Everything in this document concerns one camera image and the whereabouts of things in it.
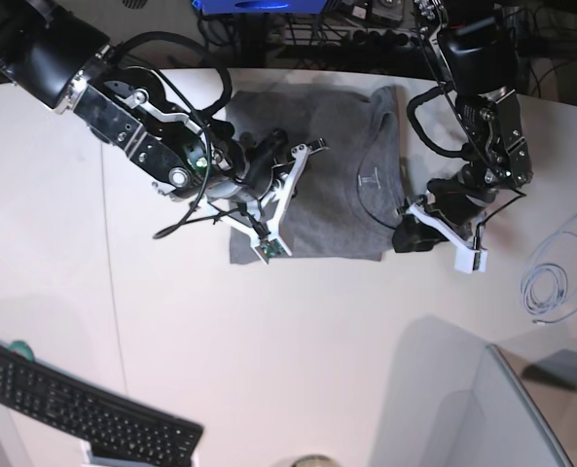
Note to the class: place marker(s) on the black computer keyboard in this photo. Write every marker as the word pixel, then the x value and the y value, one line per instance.
pixel 108 422

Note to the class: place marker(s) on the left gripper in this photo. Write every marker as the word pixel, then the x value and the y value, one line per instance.
pixel 453 202

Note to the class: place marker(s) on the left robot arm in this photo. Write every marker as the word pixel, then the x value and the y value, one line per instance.
pixel 472 58

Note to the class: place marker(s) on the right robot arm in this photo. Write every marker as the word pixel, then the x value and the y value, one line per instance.
pixel 69 65

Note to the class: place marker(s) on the blue box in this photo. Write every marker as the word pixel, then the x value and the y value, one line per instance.
pixel 219 7

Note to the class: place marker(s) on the black power strip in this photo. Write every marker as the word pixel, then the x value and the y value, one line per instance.
pixel 326 34

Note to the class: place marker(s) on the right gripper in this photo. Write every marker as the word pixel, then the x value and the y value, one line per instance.
pixel 258 164

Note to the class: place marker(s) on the green tape roll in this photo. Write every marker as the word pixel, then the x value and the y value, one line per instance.
pixel 22 349

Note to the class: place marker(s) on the grey t-shirt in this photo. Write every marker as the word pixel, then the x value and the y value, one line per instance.
pixel 348 195

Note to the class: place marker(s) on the round tan object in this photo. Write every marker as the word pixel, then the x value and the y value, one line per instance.
pixel 315 460

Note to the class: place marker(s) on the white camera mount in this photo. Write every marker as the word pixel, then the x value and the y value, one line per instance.
pixel 470 254
pixel 259 214

